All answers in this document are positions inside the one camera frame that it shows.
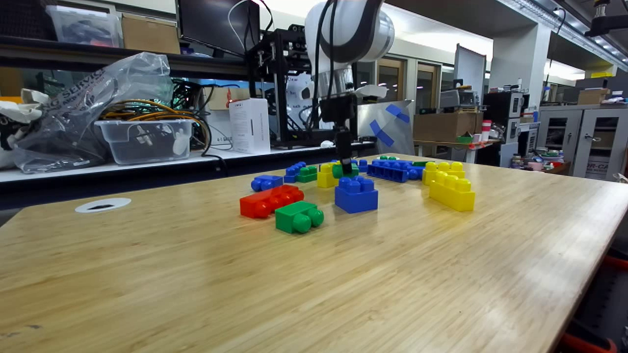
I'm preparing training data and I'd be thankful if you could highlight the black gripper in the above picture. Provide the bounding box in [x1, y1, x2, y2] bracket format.
[321, 95, 360, 177]

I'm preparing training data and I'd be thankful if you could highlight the green square toy block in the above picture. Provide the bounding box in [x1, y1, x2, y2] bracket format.
[331, 162, 362, 181]
[274, 201, 327, 236]

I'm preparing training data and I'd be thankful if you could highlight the yellow toy block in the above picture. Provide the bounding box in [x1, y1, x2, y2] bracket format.
[429, 171, 478, 215]
[317, 162, 340, 191]
[423, 160, 468, 185]

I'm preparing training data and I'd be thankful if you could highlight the blue square toy block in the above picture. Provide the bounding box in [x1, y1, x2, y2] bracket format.
[334, 173, 382, 217]

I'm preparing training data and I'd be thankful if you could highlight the red toy block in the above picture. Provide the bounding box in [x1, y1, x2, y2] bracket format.
[238, 183, 307, 221]

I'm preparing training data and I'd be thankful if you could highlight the white cardboard box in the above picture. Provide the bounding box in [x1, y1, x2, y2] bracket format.
[228, 97, 274, 156]

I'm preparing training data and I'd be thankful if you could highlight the large brown cardboard box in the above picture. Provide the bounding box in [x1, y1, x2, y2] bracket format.
[413, 109, 486, 148]

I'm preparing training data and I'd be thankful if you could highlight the white standing panel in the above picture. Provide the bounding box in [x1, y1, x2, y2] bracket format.
[454, 44, 489, 107]

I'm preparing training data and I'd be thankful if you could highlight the black equipment box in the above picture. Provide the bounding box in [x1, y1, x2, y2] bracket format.
[484, 91, 527, 128]

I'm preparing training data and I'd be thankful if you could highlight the black monitor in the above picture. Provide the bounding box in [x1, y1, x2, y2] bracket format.
[175, 0, 264, 60]

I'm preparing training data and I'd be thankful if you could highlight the clear plastic container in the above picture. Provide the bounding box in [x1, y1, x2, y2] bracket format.
[95, 117, 197, 168]

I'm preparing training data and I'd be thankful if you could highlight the white topped side bench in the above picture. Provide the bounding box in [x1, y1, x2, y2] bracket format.
[0, 144, 380, 213]

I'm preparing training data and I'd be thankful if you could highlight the grey metal cabinet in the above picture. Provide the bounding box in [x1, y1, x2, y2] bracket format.
[537, 105, 628, 183]

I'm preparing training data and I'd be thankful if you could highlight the small brown cardboard box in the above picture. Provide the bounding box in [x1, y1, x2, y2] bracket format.
[576, 87, 613, 109]

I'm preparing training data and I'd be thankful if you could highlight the clear plastic bag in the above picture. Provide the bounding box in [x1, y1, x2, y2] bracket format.
[9, 52, 175, 175]

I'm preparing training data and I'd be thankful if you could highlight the clear plastic storage bin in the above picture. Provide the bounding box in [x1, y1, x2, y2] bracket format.
[46, 5, 124, 50]

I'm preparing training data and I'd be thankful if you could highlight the red chair base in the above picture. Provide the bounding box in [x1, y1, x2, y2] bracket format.
[558, 252, 628, 353]

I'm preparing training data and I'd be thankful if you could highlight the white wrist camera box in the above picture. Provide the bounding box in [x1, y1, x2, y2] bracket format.
[356, 81, 389, 103]

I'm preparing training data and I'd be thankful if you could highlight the black 3D printer frame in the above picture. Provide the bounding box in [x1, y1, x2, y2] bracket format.
[252, 26, 362, 152]

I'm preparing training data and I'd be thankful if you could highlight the yellow cable bundle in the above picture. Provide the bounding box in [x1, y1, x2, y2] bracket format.
[101, 97, 215, 156]

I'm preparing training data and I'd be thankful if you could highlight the white table cable grommet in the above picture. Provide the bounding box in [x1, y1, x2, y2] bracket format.
[73, 197, 134, 217]

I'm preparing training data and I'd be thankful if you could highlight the black wall shelf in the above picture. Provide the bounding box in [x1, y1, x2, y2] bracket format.
[0, 34, 254, 75]

